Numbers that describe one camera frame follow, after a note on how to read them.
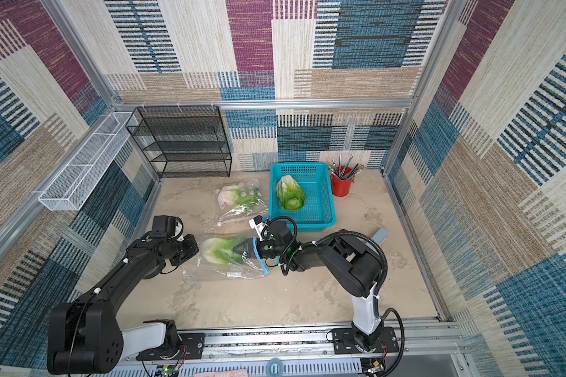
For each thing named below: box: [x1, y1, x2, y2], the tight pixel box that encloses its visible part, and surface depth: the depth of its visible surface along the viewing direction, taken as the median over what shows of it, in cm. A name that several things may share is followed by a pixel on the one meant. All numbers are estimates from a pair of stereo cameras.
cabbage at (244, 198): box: [217, 185, 266, 215], surface depth 104 cm
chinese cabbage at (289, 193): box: [276, 174, 308, 212], surface depth 106 cm
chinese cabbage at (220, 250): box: [201, 234, 244, 264], surface depth 87 cm
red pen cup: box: [330, 165, 355, 198], surface depth 110 cm
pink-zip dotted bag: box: [216, 178, 269, 226], surface depth 104 cm
